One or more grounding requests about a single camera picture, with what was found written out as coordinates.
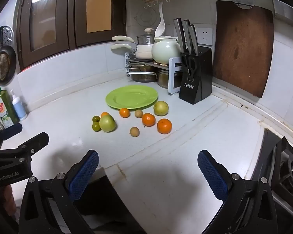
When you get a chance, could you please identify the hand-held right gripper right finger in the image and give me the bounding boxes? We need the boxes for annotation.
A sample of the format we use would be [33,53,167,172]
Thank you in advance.
[197,150,279,234]

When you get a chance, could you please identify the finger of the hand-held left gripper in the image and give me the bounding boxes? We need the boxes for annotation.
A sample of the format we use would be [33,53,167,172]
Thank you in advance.
[0,123,23,152]
[0,132,50,164]

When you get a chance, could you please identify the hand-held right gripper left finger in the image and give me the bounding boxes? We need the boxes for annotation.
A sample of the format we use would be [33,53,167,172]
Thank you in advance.
[19,149,99,234]

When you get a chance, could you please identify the green apple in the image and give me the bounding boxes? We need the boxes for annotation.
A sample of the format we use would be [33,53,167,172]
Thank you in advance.
[99,115,117,132]

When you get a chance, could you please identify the yellow-green apple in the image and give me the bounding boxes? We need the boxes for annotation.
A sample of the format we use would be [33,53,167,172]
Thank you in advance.
[153,101,169,116]

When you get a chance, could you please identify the green plate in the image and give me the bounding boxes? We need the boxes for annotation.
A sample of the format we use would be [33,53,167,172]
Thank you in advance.
[105,86,159,110]

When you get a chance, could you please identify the green dish soap bottle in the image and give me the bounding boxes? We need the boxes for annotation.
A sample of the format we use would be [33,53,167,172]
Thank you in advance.
[0,86,19,129]

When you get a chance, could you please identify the white pump bottle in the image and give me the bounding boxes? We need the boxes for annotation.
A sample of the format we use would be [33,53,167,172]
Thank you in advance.
[9,89,27,121]

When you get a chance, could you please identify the dark frying pan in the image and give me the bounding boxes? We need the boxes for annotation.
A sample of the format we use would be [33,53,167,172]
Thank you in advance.
[0,45,17,86]

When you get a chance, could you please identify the gas stove burner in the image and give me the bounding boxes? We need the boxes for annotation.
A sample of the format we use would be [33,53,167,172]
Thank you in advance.
[250,128,293,216]

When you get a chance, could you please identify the perforated steel steamer plate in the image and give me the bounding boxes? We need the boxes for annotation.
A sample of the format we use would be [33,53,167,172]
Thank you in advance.
[0,26,15,54]

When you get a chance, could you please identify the black knife block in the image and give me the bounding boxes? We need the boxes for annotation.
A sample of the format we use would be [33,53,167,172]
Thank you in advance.
[178,46,213,105]

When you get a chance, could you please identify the white and grey pot rack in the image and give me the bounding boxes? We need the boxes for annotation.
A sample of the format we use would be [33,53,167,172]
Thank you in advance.
[124,52,183,95]

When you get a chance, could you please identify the black kitchen scissors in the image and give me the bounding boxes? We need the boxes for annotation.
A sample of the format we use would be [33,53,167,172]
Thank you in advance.
[181,54,197,79]

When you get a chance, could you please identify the brown framed glass window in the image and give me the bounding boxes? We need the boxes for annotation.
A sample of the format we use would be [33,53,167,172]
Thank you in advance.
[16,0,127,72]

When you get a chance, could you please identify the brown wooden cutting board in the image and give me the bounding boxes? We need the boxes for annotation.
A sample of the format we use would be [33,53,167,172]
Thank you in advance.
[212,0,274,98]

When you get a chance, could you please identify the white ceramic pot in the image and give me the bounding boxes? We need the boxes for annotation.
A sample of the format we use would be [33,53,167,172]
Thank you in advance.
[151,36,181,64]

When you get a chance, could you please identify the steel pot with lid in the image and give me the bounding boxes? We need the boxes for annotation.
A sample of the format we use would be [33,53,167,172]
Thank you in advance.
[112,28,155,46]

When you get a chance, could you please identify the white ladle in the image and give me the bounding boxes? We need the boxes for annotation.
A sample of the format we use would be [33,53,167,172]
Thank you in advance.
[154,4,166,37]

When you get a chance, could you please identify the steel pan with long handle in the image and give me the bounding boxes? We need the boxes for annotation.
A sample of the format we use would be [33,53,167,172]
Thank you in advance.
[126,65,159,83]

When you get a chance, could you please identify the steel handled knife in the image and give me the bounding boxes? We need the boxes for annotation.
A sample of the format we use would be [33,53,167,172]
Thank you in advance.
[188,24,200,55]
[182,19,194,54]
[173,18,187,54]

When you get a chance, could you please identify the white wall power outlet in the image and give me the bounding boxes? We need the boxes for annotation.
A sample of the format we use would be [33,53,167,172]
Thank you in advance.
[194,27,213,46]

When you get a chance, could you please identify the grey wall hook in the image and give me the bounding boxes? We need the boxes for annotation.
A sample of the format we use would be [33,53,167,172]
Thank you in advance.
[232,0,255,9]

